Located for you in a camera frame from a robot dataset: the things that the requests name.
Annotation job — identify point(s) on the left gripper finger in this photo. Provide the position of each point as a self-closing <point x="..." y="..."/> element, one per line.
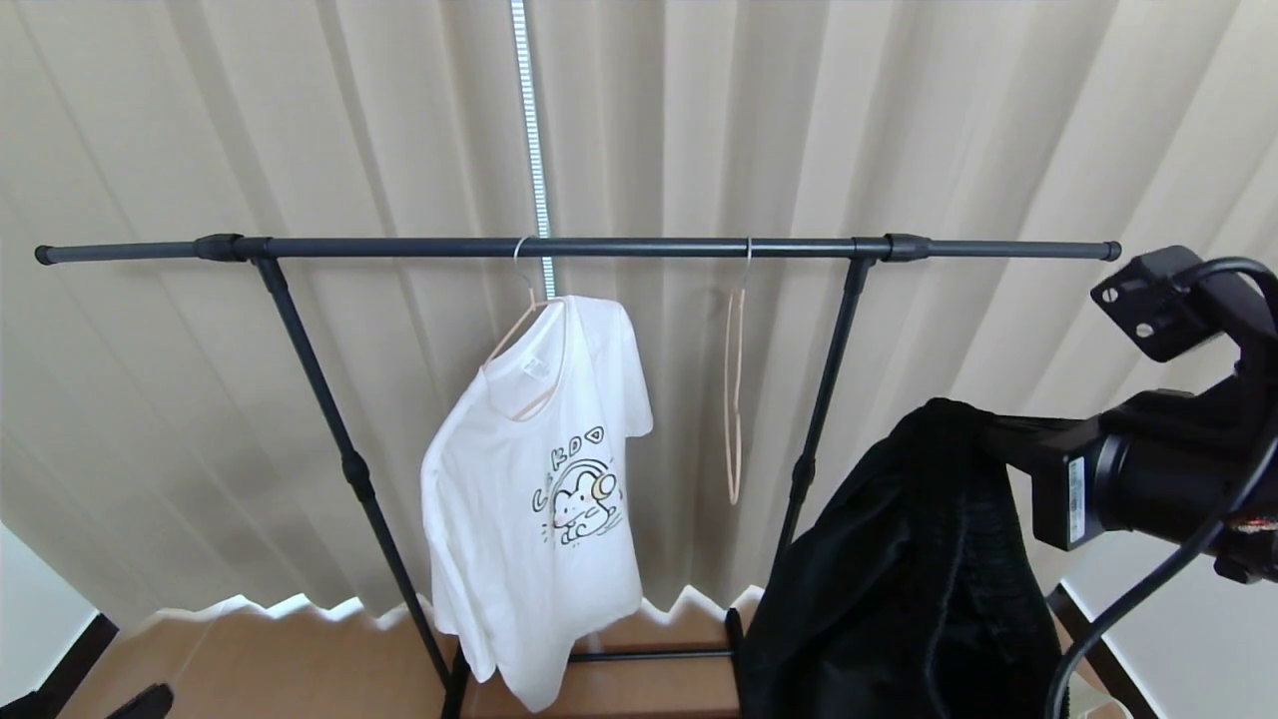
<point x="145" y="704"/>
<point x="22" y="707"/>

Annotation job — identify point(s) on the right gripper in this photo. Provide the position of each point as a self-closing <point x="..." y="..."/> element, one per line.
<point x="1148" y="479"/>

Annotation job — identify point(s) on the black garment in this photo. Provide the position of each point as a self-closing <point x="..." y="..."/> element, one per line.
<point x="899" y="599"/>

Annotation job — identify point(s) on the white printed t-shirt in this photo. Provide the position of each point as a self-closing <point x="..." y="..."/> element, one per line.
<point x="519" y="559"/>

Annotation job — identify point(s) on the pink clothes hanger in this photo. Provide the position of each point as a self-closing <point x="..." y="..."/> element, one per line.
<point x="736" y="399"/>
<point x="521" y="262"/>

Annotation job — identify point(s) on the black clothes rack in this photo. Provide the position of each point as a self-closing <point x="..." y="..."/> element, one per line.
<point x="599" y="247"/>

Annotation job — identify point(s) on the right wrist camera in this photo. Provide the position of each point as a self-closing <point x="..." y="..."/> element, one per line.
<point x="1168" y="300"/>

